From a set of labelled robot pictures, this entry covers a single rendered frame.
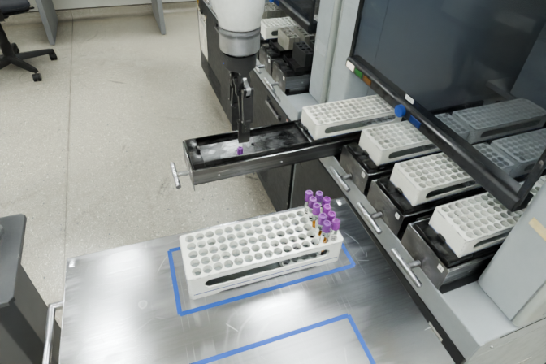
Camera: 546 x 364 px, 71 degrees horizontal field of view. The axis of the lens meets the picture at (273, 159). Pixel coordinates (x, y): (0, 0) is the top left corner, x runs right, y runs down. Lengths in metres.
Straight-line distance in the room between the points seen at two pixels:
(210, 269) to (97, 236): 1.33
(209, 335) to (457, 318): 0.50
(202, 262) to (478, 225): 0.57
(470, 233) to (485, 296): 0.15
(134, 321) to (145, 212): 1.33
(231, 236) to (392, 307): 0.32
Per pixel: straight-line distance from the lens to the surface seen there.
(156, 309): 0.74
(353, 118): 1.12
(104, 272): 0.81
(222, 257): 0.71
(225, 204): 2.01
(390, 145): 1.05
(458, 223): 0.91
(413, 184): 0.94
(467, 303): 0.95
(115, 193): 2.18
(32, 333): 1.24
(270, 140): 1.09
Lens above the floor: 1.45
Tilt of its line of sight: 39 degrees down
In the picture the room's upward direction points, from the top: 4 degrees clockwise
